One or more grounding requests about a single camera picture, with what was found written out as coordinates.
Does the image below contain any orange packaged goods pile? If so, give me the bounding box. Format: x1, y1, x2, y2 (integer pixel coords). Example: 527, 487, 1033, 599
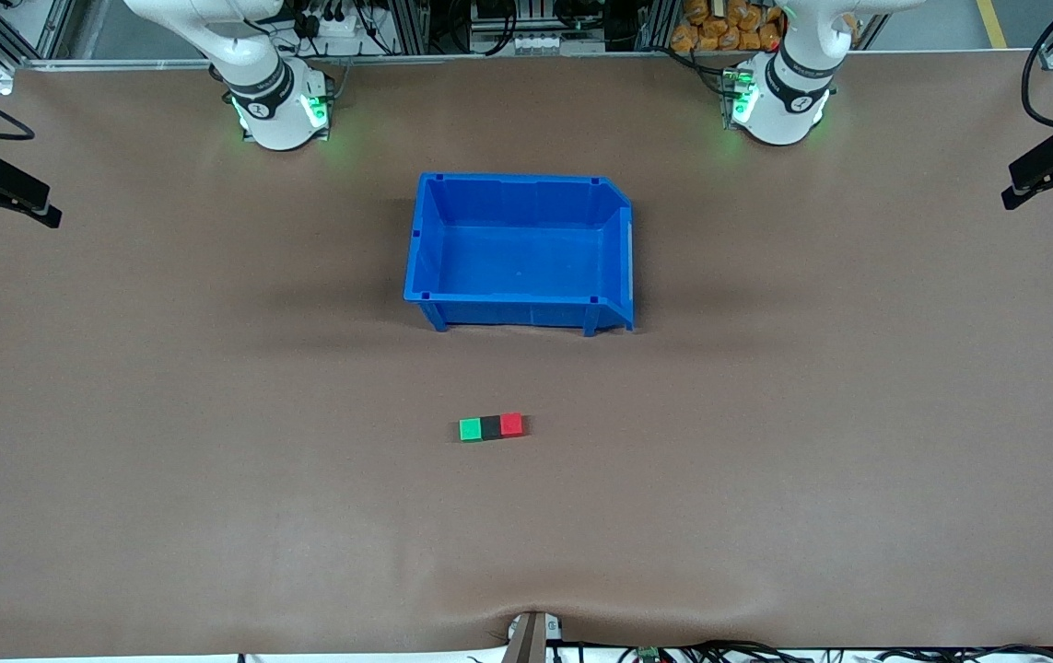
671, 0, 859, 53

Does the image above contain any black cable bundle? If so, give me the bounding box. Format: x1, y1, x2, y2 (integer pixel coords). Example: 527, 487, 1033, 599
618, 640, 1053, 663

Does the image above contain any large table cover mat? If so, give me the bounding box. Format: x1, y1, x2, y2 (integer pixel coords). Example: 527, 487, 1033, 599
0, 51, 1053, 659

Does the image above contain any blue plastic storage bin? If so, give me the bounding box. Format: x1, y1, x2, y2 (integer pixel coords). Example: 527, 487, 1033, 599
403, 172, 636, 337

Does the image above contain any aluminium table edge rail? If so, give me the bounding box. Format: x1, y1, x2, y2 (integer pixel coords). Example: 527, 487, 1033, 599
15, 52, 730, 70

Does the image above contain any black equipment rack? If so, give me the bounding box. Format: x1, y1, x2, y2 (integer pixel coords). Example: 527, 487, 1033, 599
429, 0, 674, 53

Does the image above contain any white power strip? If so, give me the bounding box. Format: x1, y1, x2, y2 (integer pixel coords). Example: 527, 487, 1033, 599
294, 7, 370, 40

